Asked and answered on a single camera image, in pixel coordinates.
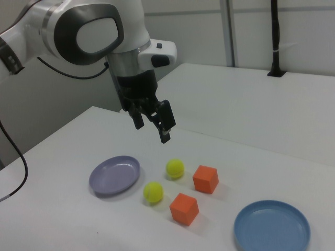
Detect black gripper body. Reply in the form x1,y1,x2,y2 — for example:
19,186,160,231
116,69,159,109

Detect yellow-green tennis ball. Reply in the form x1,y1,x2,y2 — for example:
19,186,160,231
142,181,164,203
165,158,185,180

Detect orange cube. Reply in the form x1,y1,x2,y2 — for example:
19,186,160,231
169,192,200,226
192,165,219,195

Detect purple plate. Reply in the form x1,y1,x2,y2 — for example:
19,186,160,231
88,155,141,198

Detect white office partition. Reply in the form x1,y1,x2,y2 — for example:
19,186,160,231
142,0,335,79

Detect black pole with base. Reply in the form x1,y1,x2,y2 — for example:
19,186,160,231
266,0,287,78

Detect blue plate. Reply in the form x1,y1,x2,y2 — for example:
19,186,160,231
233,200,311,251

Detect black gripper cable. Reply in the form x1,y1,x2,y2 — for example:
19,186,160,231
36,56,109,79

